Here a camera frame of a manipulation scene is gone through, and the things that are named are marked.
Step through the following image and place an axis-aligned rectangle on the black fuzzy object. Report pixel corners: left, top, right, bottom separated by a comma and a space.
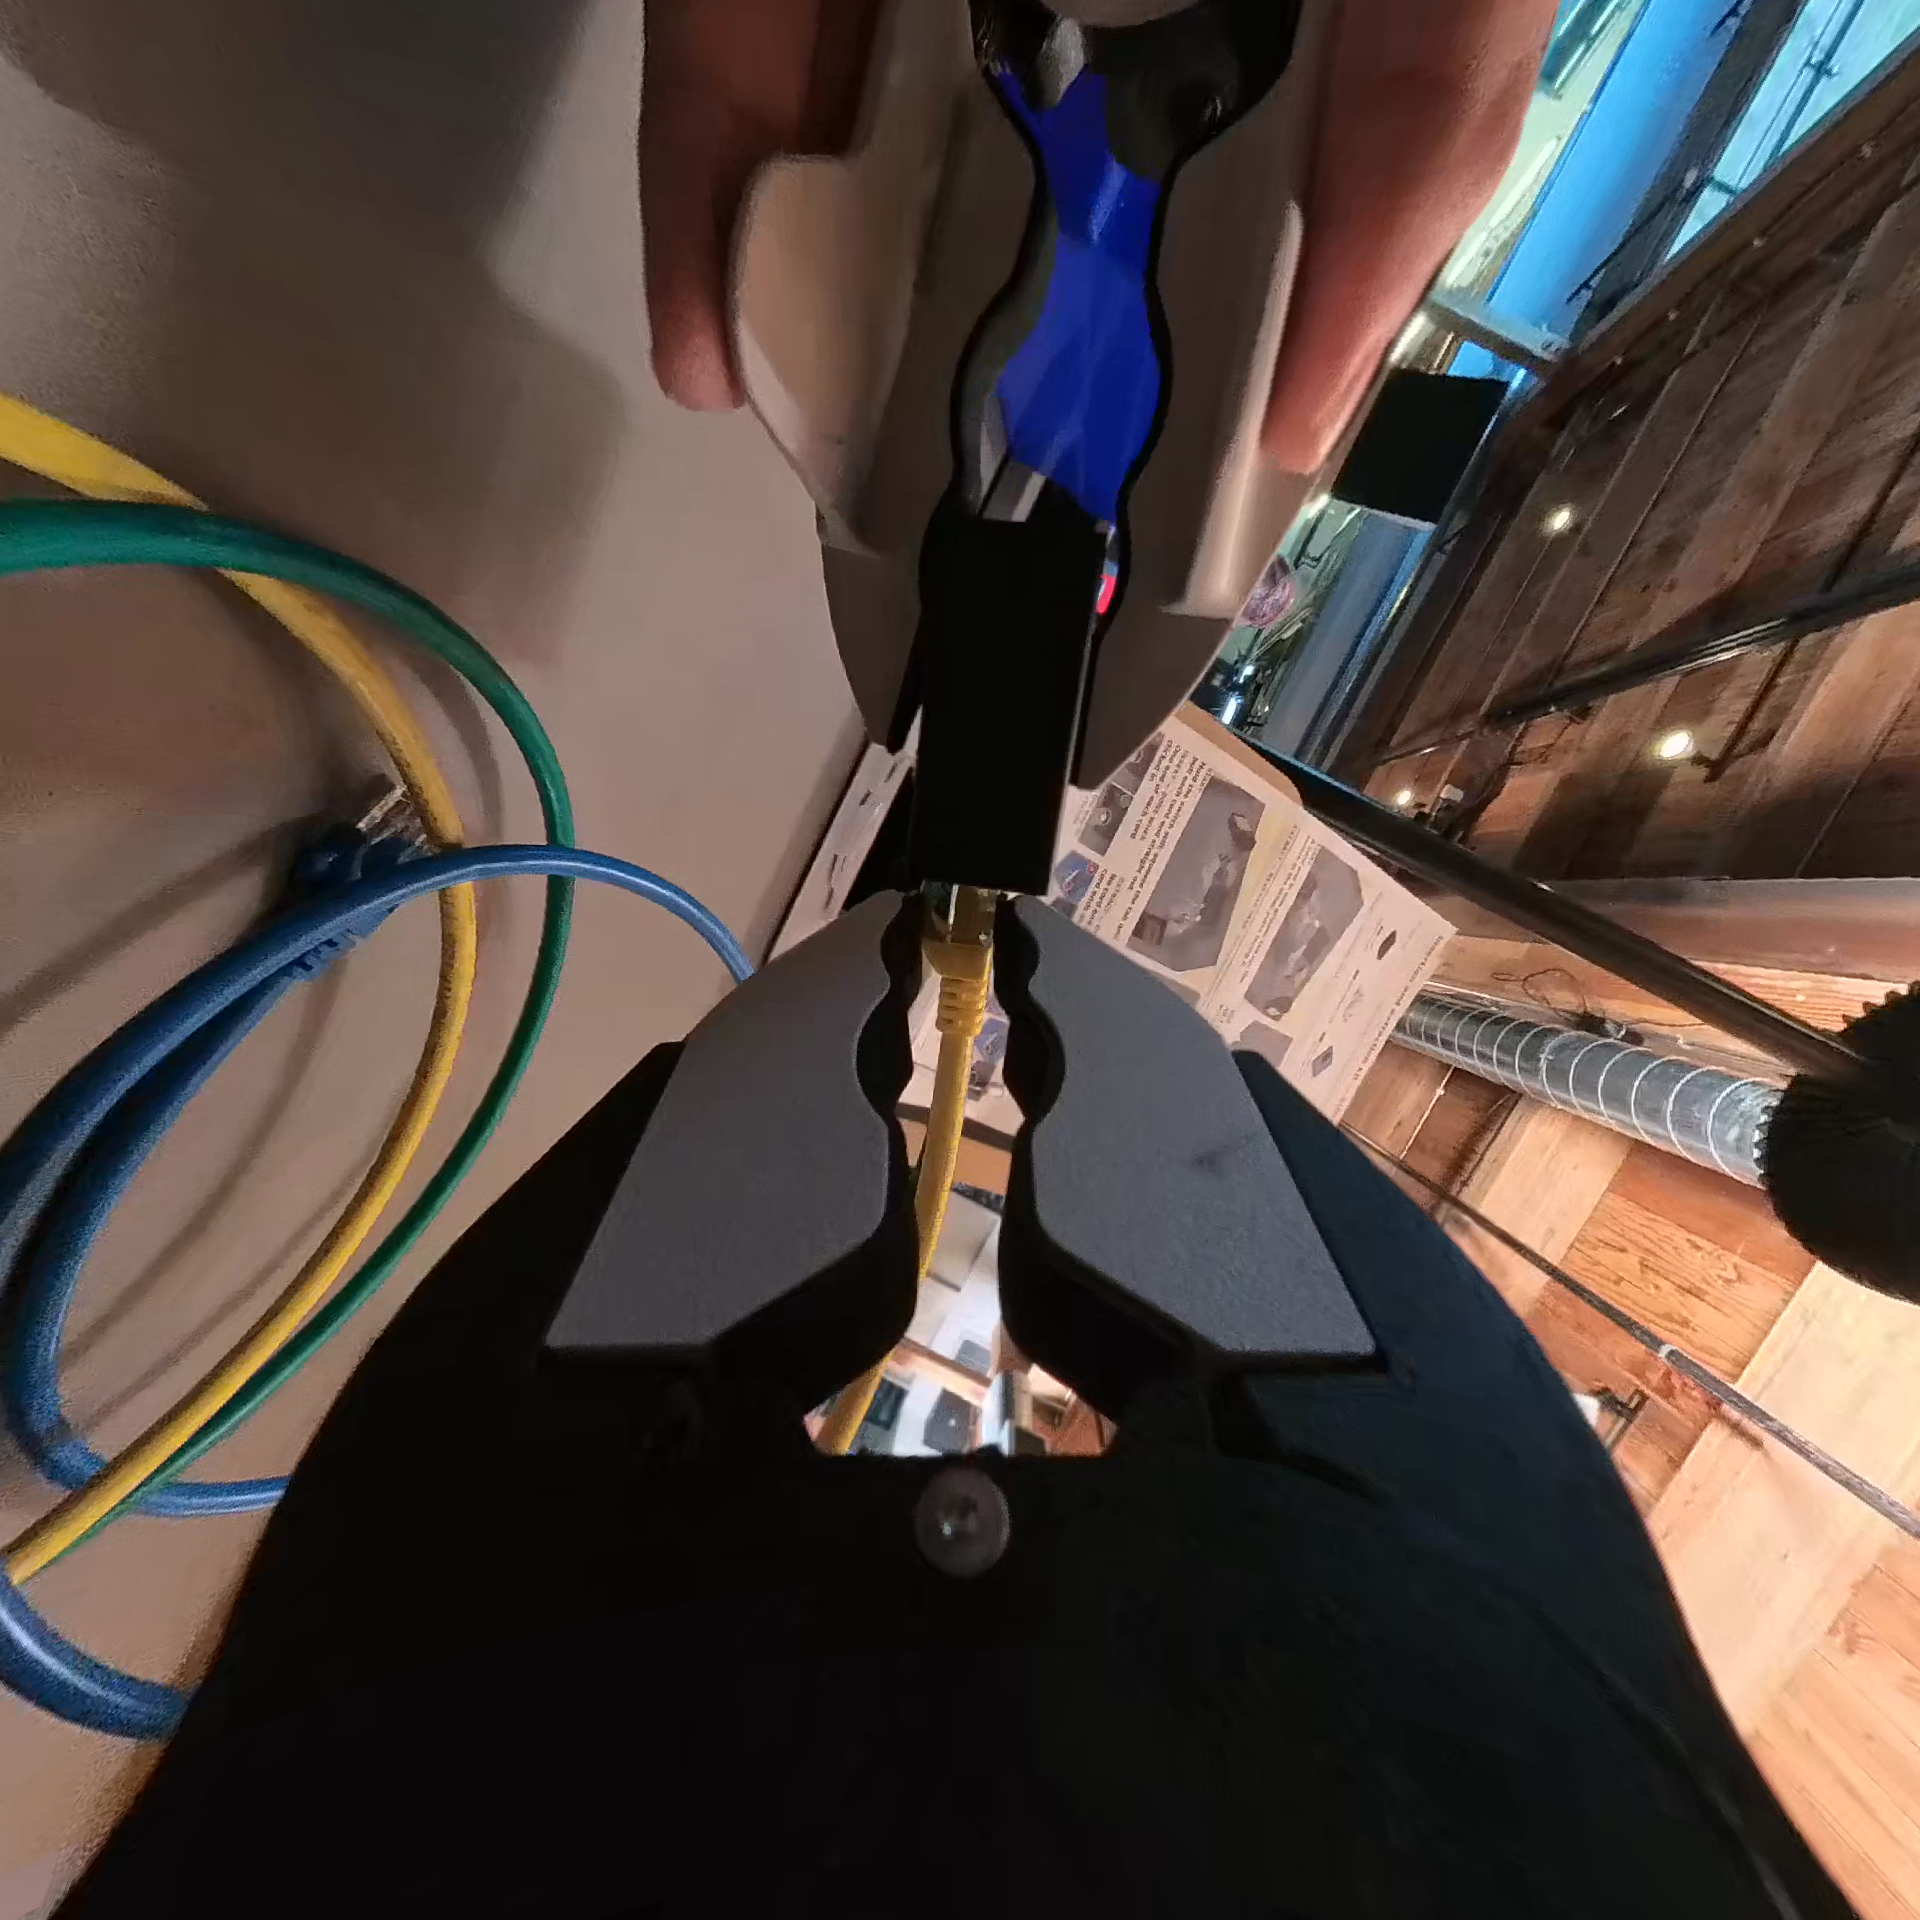
1760, 992, 1920, 1304

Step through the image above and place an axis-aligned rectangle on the black metal rod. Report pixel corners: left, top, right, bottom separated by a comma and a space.
1251, 746, 1867, 1069

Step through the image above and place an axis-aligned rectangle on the spiral metal duct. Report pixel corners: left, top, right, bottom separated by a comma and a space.
1387, 980, 1792, 1192

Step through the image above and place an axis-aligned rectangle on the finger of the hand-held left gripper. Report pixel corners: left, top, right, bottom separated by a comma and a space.
725, 0, 1051, 755
1067, 30, 1307, 789

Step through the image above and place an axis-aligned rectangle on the black screen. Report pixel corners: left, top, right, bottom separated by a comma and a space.
1331, 372, 1510, 522

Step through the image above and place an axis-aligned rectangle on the blue plastic bin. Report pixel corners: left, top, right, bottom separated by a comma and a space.
979, 65, 1170, 530

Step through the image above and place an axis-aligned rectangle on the large glazed window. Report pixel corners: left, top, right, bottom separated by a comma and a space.
1439, 0, 1877, 380

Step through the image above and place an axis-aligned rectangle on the person's left hand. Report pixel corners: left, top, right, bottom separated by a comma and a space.
635, 0, 1562, 476

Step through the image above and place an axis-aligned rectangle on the cardboard box with printed sheet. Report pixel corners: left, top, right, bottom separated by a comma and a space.
1049, 714, 1456, 1120

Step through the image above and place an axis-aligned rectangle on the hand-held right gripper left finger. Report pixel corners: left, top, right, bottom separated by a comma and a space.
544, 889, 918, 1390

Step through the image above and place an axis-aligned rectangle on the blue ethernet cable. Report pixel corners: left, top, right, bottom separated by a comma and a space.
0, 781, 753, 1740

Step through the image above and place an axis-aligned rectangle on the yellow ethernet cable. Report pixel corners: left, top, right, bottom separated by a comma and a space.
0, 393, 997, 1584

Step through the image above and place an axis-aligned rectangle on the row of ceiling spotlights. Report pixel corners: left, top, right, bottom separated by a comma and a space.
1394, 324, 1695, 762

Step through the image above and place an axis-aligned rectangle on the black ethernet port block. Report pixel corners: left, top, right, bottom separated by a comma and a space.
904, 503, 1106, 891

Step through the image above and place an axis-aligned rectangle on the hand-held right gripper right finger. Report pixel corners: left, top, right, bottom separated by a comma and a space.
995, 896, 1380, 1429

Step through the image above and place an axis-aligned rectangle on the green ethernet cable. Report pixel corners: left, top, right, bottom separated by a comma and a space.
0, 503, 574, 1519

